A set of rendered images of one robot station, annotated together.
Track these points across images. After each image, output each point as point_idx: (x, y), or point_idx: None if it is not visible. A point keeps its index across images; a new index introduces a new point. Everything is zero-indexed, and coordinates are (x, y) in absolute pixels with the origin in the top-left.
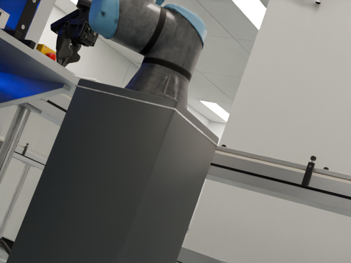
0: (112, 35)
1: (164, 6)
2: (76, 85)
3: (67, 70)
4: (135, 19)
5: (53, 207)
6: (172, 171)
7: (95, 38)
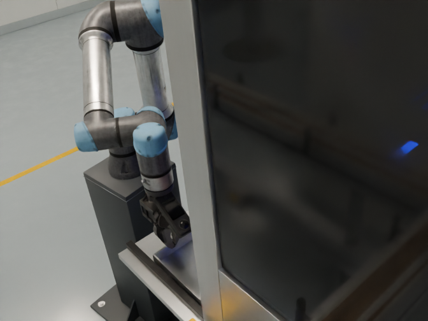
0: None
1: (134, 112)
2: (176, 166)
3: (163, 248)
4: None
5: None
6: None
7: (142, 207)
